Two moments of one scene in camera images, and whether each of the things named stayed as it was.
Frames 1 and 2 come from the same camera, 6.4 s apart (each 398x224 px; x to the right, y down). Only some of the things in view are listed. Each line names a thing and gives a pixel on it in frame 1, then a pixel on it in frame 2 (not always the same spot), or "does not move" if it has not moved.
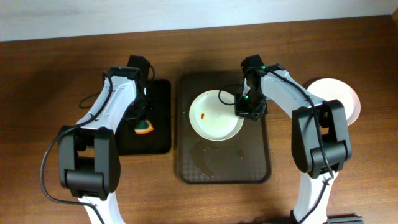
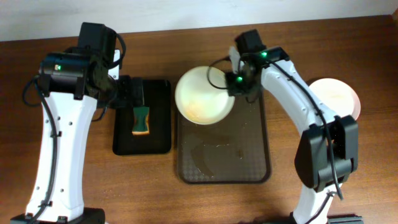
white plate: x=212 y=119 -> x=201 y=95
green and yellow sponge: x=143 y=127 does not move
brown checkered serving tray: x=244 y=158 does not move
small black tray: x=158 y=141 does not move
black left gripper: x=140 y=115 -> x=137 y=92
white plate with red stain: x=332 y=89 does not move
